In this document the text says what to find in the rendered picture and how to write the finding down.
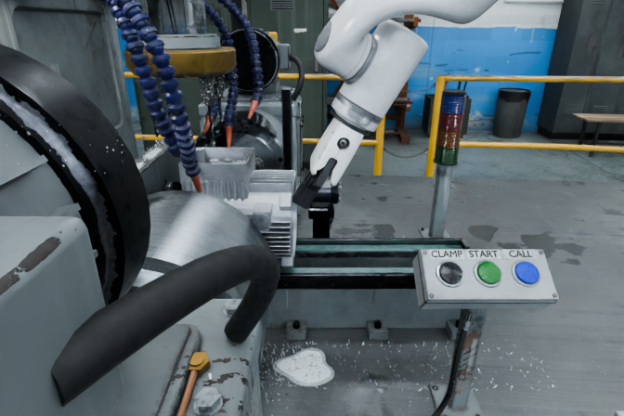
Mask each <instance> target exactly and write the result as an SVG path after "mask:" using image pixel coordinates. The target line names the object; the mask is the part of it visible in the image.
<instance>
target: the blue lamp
mask: <svg viewBox="0 0 624 416"><path fill-rule="evenodd" d="M466 96H467V95H465V96H449V95H444V94H442V96H441V97H442V98H441V104H440V105H441V106H440V111H441V112H444V113H449V114H461V113H464V109H465V108H464V107H465V102H466V101H465V100H466Z"/></svg>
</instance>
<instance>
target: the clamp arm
mask: <svg viewBox="0 0 624 416"><path fill-rule="evenodd" d="M279 102H281V106H282V139H283V163H282V164H281V170H293V113H292V88H291V87H290V86H283V87H282V88H281V95H279Z"/></svg>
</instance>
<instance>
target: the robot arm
mask: <svg viewBox="0 0 624 416"><path fill-rule="evenodd" d="M497 1H498V0H345V2H344V3H343V4H342V5H341V7H340V8H339V9H338V10H337V12H336V13H335V14H334V15H333V17H332V18H331V19H330V21H329V22H328V23H327V25H326V26H325V27H324V29H323V30H322V32H321V34H320V35H319V36H318V40H317V42H316V44H315V50H314V54H315V58H316V60H317V61H318V63H319V64H320V65H321V66H322V67H324V68H325V69H326V70H328V71H329V72H332V73H333V74H335V75H337V76H339V77H341V78H342V79H344V84H343V85H342V87H341V89H340V90H339V92H338V94H337V96H336V97H335V99H334V101H333V102H332V104H331V106H332V107H333V109H331V111H330V114H332V116H333V117H334V118H333V119H332V121H331V123H330V124H329V126H328V128H327V129H326V131H325V132H324V134H323V136H322V137H321V139H320V141H319V142H318V144H317V146H316V147H315V149H314V151H313V153H312V155H311V158H310V169H309V171H308V172H307V174H306V176H305V179H304V181H302V182H301V184H300V186H299V187H298V189H297V190H296V191H295V193H294V194H293V196H292V202H293V203H295V204H297V205H299V206H301V207H303V208H305V209H307V208H308V207H309V205H310V204H311V202H312V201H313V200H314V198H315V197H316V195H317V194H318V192H319V190H320V189H321V187H322V185H323V184H324V183H325V181H326V180H327V178H328V177H329V176H330V181H331V185H332V186H335V185H337V183H338V182H339V180H340V178H341V177H342V175H343V173H344V172H345V169H346V167H347V166H348V164H349V163H350V162H351V160H352V158H353V156H354V155H355V153H356V151H357V149H358V146H359V144H360V142H361V140H362V138H363V137H364V136H368V135H369V134H370V131H372V132H374V131H375V129H376V128H377V126H378V125H379V123H380V122H381V120H382V119H383V117H384V116H385V114H386V113H387V111H388V110H389V108H390V107H391V105H392V104H393V102H394V101H395V99H396V98H397V96H398V94H399V92H400V91H401V89H402V88H403V86H404V85H405V83H406V82H407V81H408V79H409V78H410V76H411V75H412V73H413V71H414V70H415V68H416V67H417V65H418V64H419V62H420V61H421V59H422V58H423V56H424V54H425V52H426V51H427V49H428V45H427V44H426V43H425V41H424V40H423V39H422V38H421V37H420V36H419V35H418V34H416V33H415V32H413V31H412V30H410V29H408V28H407V27H405V26H403V25H402V24H400V23H398V22H396V21H393V20H391V18H394V17H398V16H402V15H412V14H417V15H425V16H431V17H435V18H438V19H442V20H446V21H449V22H453V23H457V24H467V23H470V22H472V21H474V20H476V19H477V18H479V17H480V16H481V15H483V14H484V13H485V12H486V11H487V10H489V9H490V8H491V7H492V6H493V5H494V4H495V3H496V2H497ZM378 24H379V25H378ZM377 25H378V26H377ZM375 26H377V28H376V30H375V31H374V33H373V34H369V31H370V30H372V29H373V28H374V27H375Z"/></svg>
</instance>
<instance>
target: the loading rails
mask: <svg viewBox="0 0 624 416"><path fill-rule="evenodd" d="M421 249H470V246H469V244H468V243H467V242H466V240H465V239H464V238H296V248H295V256H294V261H293V268H282V267H281V266H279V267H280V276H279V283H278V287H277V290H276V292H275V294H274V296H273V298H272V300H271V302H270V305H269V311H268V318H267V324H266V328H267V329H286V340H306V328H366V329H367V334H368V339H369V340H388V337H389V330H388V328H446V330H447V332H448V336H449V338H450V340H456V336H457V330H458V325H459V319H460V313H461V310H460V309H420V308H419V305H418V298H417V292H416V284H415V278H414V271H413V264H412V261H413V260H414V258H415V257H416V255H417V252H419V251H420V250H421Z"/></svg>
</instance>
